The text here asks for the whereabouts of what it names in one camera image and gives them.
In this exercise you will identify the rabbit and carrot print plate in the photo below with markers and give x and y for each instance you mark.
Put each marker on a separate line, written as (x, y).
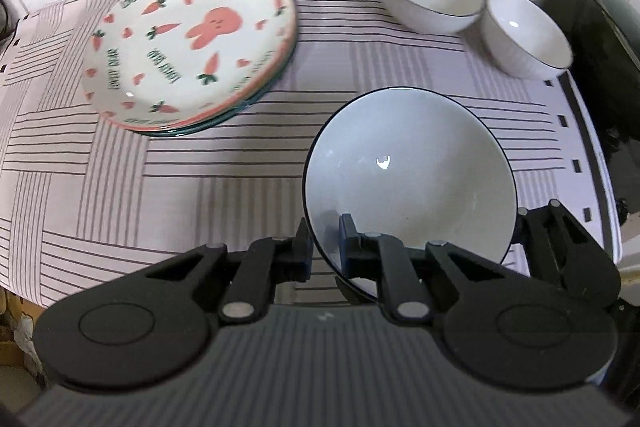
(195, 42)

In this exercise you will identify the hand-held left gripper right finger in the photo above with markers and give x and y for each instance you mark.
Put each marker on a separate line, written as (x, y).
(347, 244)

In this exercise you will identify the black stove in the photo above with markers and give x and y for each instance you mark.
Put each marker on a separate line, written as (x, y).
(625, 187)

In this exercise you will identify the blue fried egg plate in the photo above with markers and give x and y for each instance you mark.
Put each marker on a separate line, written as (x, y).
(175, 133)

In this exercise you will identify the striped tablecloth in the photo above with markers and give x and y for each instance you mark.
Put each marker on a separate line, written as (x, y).
(150, 187)

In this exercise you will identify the smooth white bowl black rim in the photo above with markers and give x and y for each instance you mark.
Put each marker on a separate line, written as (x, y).
(410, 187)

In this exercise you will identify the small ribbed white bowl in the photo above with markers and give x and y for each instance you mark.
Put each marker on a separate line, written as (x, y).
(525, 32)

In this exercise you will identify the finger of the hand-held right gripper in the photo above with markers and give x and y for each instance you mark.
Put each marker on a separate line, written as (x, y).
(547, 227)

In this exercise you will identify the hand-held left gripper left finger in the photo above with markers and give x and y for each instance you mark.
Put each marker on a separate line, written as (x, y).
(304, 254)

